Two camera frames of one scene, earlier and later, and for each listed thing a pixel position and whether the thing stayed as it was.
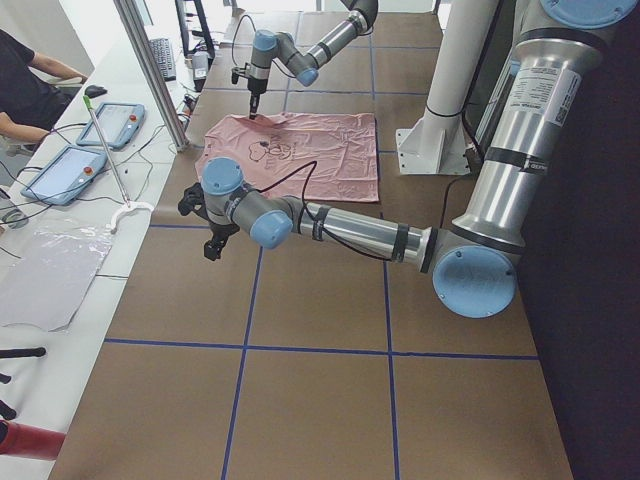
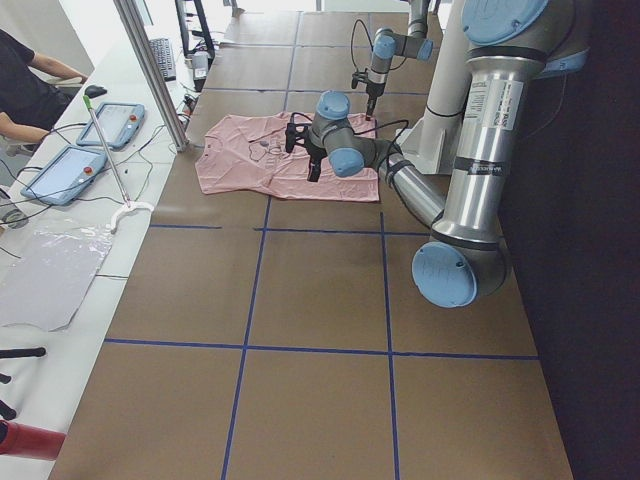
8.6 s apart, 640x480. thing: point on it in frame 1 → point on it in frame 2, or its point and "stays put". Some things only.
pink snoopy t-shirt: x=317 y=156 stays put
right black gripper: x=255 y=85 → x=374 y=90
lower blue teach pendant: x=69 y=174 stays put
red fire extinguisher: x=31 y=441 stays put
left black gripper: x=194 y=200 → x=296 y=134
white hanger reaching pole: x=128 y=206 stays put
